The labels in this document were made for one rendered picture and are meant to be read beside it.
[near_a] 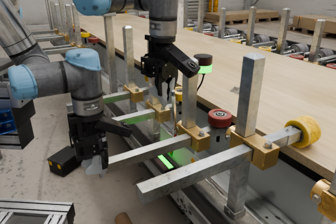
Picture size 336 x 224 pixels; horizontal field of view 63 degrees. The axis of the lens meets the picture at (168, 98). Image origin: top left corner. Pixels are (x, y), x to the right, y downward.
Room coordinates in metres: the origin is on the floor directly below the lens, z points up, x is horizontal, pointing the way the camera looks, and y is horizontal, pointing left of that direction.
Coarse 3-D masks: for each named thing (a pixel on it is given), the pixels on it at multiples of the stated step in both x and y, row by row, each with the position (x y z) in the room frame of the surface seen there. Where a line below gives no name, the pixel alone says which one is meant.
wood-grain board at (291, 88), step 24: (96, 24) 2.81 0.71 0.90; (120, 24) 2.81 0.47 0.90; (144, 24) 2.81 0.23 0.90; (120, 48) 1.80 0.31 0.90; (144, 48) 1.80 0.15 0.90; (192, 48) 1.80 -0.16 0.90; (216, 48) 1.80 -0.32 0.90; (240, 48) 1.80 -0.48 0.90; (216, 72) 1.30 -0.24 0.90; (240, 72) 1.30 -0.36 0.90; (264, 72) 1.30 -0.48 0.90; (288, 72) 1.30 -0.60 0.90; (312, 72) 1.30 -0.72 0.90; (216, 96) 1.00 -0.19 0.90; (264, 96) 1.00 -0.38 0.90; (288, 96) 1.00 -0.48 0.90; (312, 96) 1.00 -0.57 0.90; (264, 120) 0.80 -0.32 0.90; (312, 144) 0.66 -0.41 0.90; (312, 168) 0.58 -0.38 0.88
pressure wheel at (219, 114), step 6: (210, 114) 0.83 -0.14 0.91; (216, 114) 0.84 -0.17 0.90; (222, 114) 0.84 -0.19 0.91; (228, 114) 0.83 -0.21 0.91; (210, 120) 0.82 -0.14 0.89; (216, 120) 0.81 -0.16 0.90; (222, 120) 0.80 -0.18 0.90; (228, 120) 0.81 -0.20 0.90; (216, 126) 0.81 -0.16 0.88; (222, 126) 0.80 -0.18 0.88; (216, 138) 0.84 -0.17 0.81
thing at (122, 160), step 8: (208, 128) 0.82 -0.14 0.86; (216, 128) 0.82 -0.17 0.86; (224, 128) 0.83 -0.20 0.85; (176, 136) 0.77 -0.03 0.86; (184, 136) 0.77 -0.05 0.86; (152, 144) 0.72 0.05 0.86; (160, 144) 0.72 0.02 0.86; (168, 144) 0.72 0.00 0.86; (176, 144) 0.74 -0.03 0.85; (184, 144) 0.75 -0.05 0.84; (128, 152) 0.68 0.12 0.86; (136, 152) 0.68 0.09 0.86; (144, 152) 0.68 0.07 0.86; (152, 152) 0.69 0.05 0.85; (160, 152) 0.71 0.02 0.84; (112, 160) 0.64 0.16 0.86; (120, 160) 0.64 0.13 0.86; (128, 160) 0.66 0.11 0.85; (136, 160) 0.67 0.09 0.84; (112, 168) 0.63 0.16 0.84; (120, 168) 0.64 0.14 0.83
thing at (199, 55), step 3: (195, 54) 0.86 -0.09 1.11; (198, 54) 0.86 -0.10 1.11; (201, 54) 0.86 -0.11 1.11; (204, 54) 0.86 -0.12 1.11; (207, 54) 0.86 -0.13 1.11; (198, 57) 0.83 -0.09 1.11; (201, 57) 0.82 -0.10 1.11; (204, 57) 0.82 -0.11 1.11; (207, 57) 0.83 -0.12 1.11; (201, 81) 0.85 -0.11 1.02; (198, 87) 0.84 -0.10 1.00
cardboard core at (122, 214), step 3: (120, 213) 1.20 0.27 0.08; (123, 213) 1.20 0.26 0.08; (126, 213) 1.21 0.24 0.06; (117, 216) 1.18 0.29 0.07; (120, 216) 1.17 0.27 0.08; (123, 216) 1.17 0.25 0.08; (126, 216) 1.18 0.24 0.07; (114, 219) 1.18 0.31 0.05; (117, 219) 1.16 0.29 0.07; (120, 219) 1.16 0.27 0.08; (123, 219) 1.15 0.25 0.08; (126, 219) 1.15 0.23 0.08; (129, 219) 1.17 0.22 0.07; (117, 222) 1.15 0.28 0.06; (120, 222) 1.14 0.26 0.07; (123, 222) 1.13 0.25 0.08; (126, 222) 1.13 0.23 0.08; (129, 222) 1.14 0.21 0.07
